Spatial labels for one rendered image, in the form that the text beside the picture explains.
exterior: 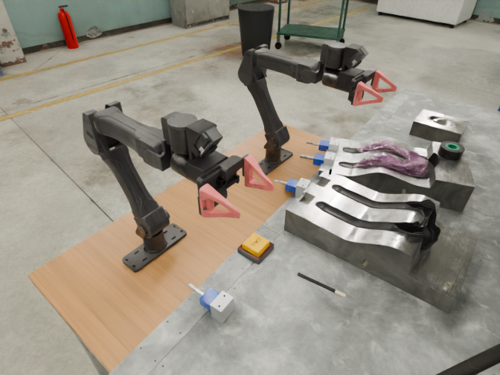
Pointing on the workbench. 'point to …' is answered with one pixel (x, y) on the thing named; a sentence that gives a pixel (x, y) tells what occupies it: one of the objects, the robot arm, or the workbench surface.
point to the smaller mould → (438, 127)
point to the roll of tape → (451, 150)
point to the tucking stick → (321, 285)
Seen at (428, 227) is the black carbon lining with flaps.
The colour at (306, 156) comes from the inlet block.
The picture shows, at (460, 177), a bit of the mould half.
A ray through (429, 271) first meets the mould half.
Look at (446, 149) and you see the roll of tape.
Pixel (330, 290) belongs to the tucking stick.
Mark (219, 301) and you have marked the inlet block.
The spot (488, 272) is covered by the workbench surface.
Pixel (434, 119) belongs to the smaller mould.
